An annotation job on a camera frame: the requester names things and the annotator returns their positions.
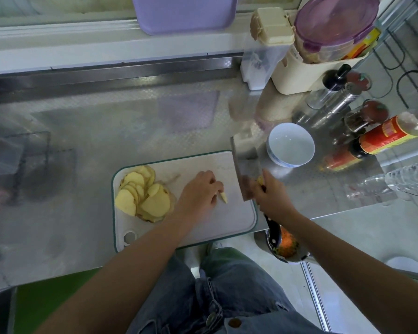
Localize person's left hand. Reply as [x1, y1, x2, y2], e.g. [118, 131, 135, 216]
[174, 170, 225, 227]

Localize person's right hand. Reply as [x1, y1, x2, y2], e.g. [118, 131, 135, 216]
[247, 169, 297, 225]

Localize steel cleaver knife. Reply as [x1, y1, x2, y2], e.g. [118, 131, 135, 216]
[230, 132, 276, 237]

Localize pile of yellow potato slices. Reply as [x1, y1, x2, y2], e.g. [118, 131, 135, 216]
[114, 165, 176, 223]

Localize white bowl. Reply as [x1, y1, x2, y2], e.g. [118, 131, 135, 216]
[267, 122, 316, 169]

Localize person's left forearm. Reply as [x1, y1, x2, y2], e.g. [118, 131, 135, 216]
[35, 215, 196, 334]

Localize person's right forearm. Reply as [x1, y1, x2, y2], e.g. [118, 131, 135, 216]
[282, 212, 418, 334]

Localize metal bowl with scraps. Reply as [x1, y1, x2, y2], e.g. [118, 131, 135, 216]
[254, 219, 311, 263]

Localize person's blue jeans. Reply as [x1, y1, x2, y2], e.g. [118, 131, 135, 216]
[125, 247, 321, 334]

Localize white cutting board green rim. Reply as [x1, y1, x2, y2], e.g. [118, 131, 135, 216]
[111, 151, 259, 253]

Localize steel shaker brown cap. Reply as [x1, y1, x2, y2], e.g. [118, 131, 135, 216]
[296, 71, 372, 129]

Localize cream plastic canister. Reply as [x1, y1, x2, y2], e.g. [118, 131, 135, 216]
[270, 45, 363, 95]

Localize clear plastic bottle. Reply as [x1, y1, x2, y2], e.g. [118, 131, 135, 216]
[348, 162, 418, 200]

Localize sauce bottle red label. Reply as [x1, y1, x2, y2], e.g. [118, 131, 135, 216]
[348, 111, 418, 159]

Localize glass bottle black cap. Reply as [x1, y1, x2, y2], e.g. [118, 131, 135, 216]
[303, 64, 353, 110]

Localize glass jar red lid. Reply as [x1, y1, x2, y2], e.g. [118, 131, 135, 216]
[343, 99, 390, 134]

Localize clear container cream lid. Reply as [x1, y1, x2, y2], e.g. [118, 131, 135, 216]
[240, 7, 295, 92]

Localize white round plate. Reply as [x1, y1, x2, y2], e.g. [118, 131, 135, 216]
[386, 257, 418, 277]

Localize green mat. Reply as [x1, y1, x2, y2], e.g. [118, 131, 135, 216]
[14, 268, 102, 334]

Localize purple plastic cutting board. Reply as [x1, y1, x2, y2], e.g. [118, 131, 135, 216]
[131, 0, 239, 36]

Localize purple lid food container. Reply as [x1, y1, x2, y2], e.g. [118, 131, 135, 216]
[294, 0, 381, 64]

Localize wire dish rack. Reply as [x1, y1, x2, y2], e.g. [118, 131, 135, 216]
[372, 10, 418, 112]

